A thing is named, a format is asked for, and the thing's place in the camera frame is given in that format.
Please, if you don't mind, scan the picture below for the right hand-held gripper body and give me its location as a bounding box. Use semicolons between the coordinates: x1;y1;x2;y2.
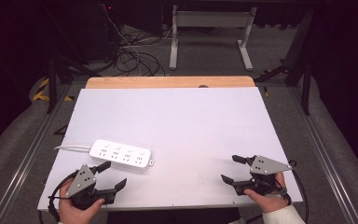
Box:
232;155;294;197

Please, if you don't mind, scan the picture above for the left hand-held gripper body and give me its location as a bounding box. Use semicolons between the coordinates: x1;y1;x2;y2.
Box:
65;163;119;210

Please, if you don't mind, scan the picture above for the person's left hand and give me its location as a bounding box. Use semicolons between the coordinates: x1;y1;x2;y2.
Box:
58;178;106;224

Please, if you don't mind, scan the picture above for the person's right hand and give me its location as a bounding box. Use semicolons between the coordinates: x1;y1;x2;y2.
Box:
243;172;291;215

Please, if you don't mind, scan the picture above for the white power strip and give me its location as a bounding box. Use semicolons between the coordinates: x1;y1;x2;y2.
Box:
89;138;155;170

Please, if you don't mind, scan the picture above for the black metal stand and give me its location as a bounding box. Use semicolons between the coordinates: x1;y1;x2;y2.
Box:
254;8;315;117
45;50;103;115

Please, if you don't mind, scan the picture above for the yellow black hazard tape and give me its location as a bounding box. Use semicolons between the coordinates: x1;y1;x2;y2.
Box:
32;77;76;103

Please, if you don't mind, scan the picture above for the wooden table board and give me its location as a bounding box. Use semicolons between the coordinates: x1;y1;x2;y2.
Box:
85;76;256;90

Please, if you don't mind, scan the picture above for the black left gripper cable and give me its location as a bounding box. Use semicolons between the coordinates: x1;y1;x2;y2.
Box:
47;170;79;224

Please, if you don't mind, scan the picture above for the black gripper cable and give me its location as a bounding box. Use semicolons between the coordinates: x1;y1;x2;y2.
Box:
288;160;310;224
47;170;79;224

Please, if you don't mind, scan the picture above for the white power strip cable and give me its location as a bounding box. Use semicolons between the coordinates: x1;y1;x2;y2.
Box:
53;143;93;154

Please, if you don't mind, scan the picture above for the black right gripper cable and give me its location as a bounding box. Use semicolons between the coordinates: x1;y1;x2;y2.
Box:
288;160;310;224

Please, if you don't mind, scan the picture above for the metal floor rail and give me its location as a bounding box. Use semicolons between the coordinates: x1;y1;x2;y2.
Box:
287;83;358;224
0;83;73;224

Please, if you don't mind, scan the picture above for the tangle of black floor cables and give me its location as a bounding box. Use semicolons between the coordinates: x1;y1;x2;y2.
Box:
101;4;175;77

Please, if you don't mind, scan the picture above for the white metal table frame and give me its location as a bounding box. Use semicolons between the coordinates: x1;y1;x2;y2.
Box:
169;4;258;72

